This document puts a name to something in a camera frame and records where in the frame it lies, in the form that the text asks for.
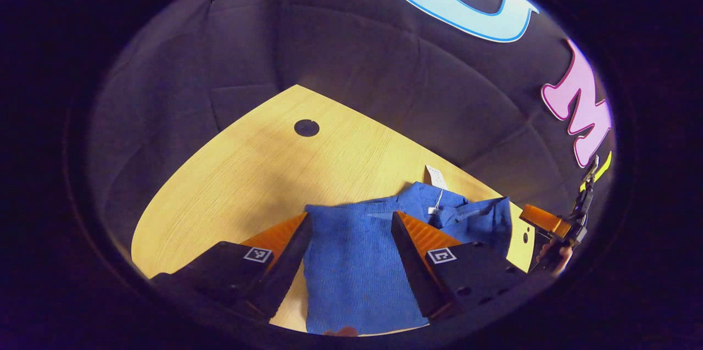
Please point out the blue button-up jacket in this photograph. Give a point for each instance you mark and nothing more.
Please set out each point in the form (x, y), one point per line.
(351, 273)

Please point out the black backdrop cloth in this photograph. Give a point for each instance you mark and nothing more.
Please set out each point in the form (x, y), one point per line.
(357, 53)

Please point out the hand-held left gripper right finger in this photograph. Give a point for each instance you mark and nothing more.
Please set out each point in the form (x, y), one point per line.
(412, 267)

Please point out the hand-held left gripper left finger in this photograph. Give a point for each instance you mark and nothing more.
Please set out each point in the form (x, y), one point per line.
(288, 267)

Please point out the white garment hang tag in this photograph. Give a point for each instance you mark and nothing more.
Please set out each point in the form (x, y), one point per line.
(434, 176)

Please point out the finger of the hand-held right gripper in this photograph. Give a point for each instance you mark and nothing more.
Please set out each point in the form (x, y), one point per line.
(541, 218)

